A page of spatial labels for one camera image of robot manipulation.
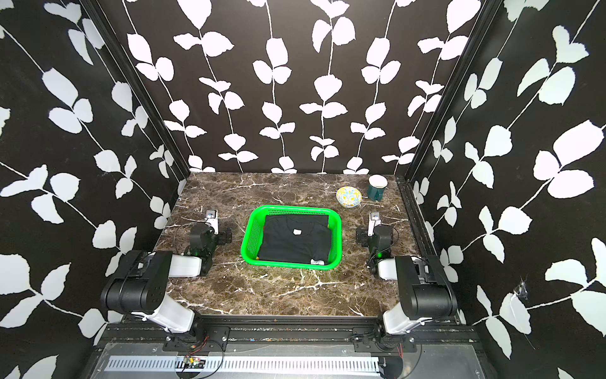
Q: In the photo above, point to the dark green mug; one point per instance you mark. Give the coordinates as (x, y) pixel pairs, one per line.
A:
(377, 186)

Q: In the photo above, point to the small circuit board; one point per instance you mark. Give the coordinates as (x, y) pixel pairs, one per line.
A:
(193, 363)

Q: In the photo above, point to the black t-shirt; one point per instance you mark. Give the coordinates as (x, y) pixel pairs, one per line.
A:
(296, 238)

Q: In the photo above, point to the black front mounting rail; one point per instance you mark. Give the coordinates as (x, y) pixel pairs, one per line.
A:
(364, 334)

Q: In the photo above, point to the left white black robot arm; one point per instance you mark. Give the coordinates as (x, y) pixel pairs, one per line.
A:
(139, 284)

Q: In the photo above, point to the patterned yellow blue bowl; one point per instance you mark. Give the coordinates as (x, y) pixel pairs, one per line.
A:
(349, 197)

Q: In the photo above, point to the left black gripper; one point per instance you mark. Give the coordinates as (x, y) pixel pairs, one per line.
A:
(223, 236)

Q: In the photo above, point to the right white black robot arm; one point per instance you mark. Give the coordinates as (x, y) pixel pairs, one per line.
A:
(425, 293)

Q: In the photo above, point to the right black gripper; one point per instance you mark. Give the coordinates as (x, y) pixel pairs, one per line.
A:
(363, 233)

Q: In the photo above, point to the green plastic basket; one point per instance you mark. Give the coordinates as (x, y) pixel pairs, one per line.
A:
(254, 234)

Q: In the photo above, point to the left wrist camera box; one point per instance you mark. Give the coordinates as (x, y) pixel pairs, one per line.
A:
(212, 220)

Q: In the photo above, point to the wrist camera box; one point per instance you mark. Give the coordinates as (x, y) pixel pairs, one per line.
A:
(374, 221)
(212, 220)

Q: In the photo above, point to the white perforated rail strip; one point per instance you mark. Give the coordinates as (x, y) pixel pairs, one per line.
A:
(246, 364)

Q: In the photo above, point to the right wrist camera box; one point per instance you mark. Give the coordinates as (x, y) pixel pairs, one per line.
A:
(374, 221)

